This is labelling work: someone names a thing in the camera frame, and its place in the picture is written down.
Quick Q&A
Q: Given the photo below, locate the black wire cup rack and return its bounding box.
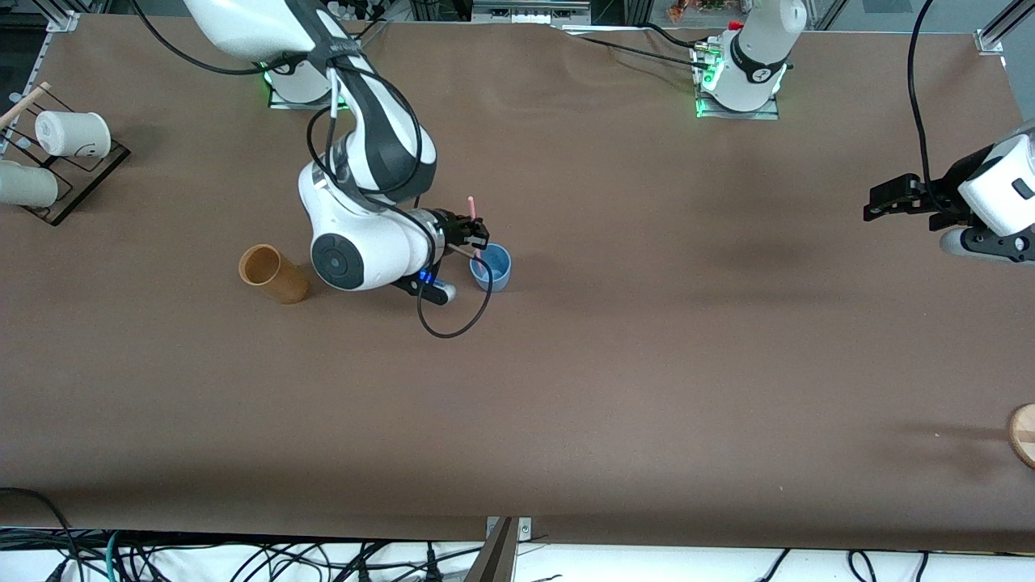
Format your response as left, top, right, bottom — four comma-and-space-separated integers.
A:
0, 85, 132, 227

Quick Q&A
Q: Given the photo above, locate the tan cylindrical cup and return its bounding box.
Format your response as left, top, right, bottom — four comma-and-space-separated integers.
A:
239, 244, 311, 305

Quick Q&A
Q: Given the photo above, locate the grey metal box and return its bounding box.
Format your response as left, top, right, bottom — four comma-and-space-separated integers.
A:
473, 0, 591, 25

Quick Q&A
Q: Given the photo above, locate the large table cover sheet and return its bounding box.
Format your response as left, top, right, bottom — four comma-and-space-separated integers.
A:
0, 15, 1035, 554

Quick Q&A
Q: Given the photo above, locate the wooden dowel stick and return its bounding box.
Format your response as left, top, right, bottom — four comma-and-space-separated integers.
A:
0, 81, 52, 130

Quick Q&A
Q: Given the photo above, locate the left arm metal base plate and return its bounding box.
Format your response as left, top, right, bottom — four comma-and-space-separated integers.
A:
695, 44, 781, 120

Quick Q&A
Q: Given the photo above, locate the blue cup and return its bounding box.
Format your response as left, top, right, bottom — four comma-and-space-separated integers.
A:
469, 242, 513, 293

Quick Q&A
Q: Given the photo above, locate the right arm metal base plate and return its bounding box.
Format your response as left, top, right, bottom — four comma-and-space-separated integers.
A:
268, 81, 355, 111

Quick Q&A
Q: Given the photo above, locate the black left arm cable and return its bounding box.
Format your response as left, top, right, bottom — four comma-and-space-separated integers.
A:
907, 0, 943, 203

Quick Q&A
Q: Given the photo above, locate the white cup with print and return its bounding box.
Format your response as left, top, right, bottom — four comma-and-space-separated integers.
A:
35, 111, 112, 160

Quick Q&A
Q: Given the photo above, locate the plain white cup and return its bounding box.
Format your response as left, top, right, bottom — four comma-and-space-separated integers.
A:
0, 160, 59, 208

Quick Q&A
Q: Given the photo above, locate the black base cable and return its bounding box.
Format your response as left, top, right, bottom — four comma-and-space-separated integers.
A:
643, 23, 714, 51
340, 4, 391, 45
576, 36, 706, 72

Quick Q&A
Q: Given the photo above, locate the grey camera pole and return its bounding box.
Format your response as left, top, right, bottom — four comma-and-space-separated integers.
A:
465, 519, 518, 582

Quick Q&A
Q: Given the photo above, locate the round wooden disc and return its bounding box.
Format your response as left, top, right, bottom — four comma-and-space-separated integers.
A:
1007, 403, 1035, 470

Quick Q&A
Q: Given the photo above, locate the thick black floor cable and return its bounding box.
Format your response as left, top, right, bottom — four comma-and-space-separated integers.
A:
0, 487, 80, 571

